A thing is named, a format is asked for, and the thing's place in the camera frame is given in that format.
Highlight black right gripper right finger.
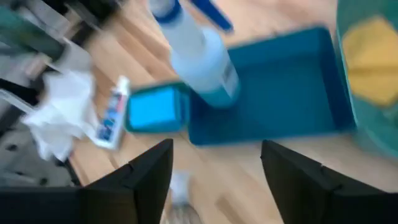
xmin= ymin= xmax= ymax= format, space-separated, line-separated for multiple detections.
xmin=261 ymin=139 xmax=340 ymax=224

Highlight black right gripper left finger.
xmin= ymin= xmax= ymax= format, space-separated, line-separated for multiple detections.
xmin=85 ymin=138 xmax=174 ymax=224

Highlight clear spray bottle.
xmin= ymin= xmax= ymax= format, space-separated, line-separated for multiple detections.
xmin=160 ymin=169 xmax=203 ymax=224

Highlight blue sponge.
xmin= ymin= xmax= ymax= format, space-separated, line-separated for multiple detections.
xmin=129 ymin=86 xmax=178 ymax=130

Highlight spray bottle with blue liquid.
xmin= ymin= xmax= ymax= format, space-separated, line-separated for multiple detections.
xmin=149 ymin=0 xmax=242 ymax=108

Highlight yellow cloth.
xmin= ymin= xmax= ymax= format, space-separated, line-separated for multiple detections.
xmin=341 ymin=17 xmax=398 ymax=106

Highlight white squeeze bottle blue label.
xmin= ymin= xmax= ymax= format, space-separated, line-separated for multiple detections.
xmin=93 ymin=74 xmax=131 ymax=150

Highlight small teal plastic bin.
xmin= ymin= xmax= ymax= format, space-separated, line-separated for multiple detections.
xmin=124 ymin=81 xmax=191 ymax=134

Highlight blue plastic tray bin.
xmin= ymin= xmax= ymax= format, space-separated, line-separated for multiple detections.
xmin=186 ymin=26 xmax=357 ymax=147

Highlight large teal plastic bin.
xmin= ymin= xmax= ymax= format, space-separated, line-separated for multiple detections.
xmin=335 ymin=0 xmax=398 ymax=159

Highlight white towel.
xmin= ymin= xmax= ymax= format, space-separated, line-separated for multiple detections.
xmin=21 ymin=70 xmax=100 ymax=162

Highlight white plant pot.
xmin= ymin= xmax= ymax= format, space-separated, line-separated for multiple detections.
xmin=52 ymin=40 xmax=91 ymax=73

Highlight green artificial plant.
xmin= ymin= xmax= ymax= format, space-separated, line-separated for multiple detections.
xmin=0 ymin=6 xmax=66 ymax=60

